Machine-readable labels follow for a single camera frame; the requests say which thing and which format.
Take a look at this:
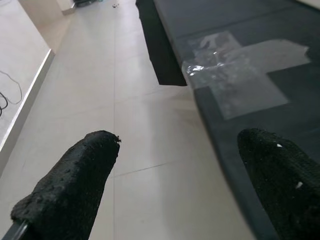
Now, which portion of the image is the black tablecloth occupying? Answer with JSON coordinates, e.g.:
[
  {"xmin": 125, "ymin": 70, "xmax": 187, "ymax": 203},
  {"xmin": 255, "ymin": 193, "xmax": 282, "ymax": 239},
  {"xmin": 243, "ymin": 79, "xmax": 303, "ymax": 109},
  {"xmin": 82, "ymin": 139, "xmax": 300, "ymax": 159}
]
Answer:
[{"xmin": 135, "ymin": 0, "xmax": 320, "ymax": 240}]

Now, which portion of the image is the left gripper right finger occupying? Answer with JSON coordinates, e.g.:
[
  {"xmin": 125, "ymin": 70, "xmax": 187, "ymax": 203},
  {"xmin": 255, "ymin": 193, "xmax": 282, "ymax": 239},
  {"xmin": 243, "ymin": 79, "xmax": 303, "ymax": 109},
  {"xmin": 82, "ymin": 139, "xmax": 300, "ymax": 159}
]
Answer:
[{"xmin": 236, "ymin": 127, "xmax": 320, "ymax": 240}]

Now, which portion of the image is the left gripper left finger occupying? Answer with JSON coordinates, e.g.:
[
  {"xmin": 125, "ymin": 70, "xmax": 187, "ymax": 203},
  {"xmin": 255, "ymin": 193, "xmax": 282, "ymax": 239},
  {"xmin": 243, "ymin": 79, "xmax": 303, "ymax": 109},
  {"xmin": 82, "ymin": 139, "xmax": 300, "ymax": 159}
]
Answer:
[{"xmin": 9, "ymin": 129, "xmax": 123, "ymax": 240}]

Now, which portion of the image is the thin black cable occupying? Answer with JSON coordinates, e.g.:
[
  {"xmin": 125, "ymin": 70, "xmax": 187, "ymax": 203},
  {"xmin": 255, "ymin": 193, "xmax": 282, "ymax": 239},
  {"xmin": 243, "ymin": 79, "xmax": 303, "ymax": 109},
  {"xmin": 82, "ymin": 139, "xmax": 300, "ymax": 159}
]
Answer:
[{"xmin": 0, "ymin": 69, "xmax": 23, "ymax": 106}]

